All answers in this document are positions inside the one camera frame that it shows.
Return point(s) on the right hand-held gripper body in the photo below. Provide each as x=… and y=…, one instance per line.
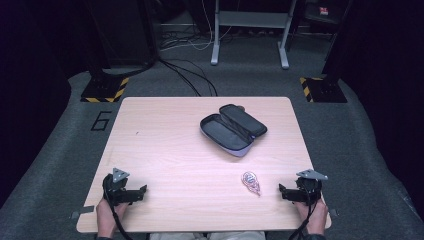
x=308, y=188

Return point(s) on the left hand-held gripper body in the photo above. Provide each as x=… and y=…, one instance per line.
x=116, y=190

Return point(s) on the person's left hand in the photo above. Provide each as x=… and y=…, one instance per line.
x=107, y=215

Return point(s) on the person's right hand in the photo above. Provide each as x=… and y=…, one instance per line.
x=316, y=216

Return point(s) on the small pink clear packet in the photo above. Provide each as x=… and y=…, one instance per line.
x=250, y=181

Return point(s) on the grey tape strip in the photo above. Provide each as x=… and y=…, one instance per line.
x=332, y=212
x=83, y=211

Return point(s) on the open black pencil case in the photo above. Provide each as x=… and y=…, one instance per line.
x=233, y=130

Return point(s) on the person's light trousers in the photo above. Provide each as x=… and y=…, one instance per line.
x=206, y=235

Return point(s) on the black stand with striped base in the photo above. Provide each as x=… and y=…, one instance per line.
x=106, y=87
x=323, y=89

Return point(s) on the black box with red label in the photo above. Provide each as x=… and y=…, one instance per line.
x=321, y=11

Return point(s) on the white metal desk frame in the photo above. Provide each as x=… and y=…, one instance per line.
x=253, y=20

